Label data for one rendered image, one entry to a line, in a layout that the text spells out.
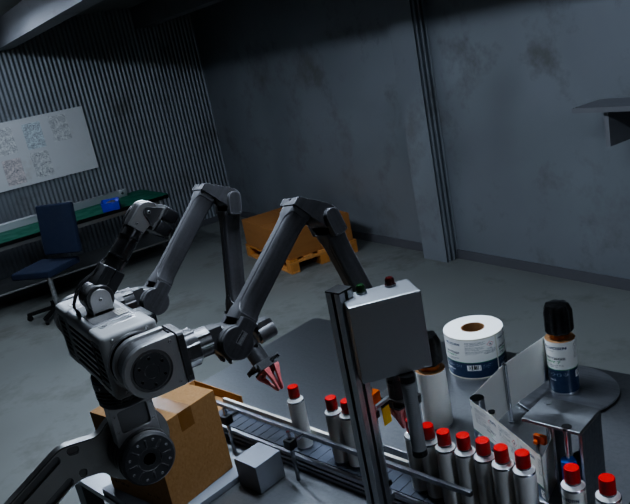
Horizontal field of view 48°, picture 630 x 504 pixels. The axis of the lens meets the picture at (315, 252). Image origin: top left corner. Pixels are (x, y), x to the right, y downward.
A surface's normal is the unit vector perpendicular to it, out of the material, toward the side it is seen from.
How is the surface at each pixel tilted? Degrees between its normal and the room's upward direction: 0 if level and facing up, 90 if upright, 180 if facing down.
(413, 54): 90
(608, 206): 90
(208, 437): 90
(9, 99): 90
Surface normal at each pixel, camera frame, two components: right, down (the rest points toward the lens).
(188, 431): 0.77, 0.04
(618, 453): -0.19, -0.94
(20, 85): 0.55, 0.13
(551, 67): -0.81, 0.31
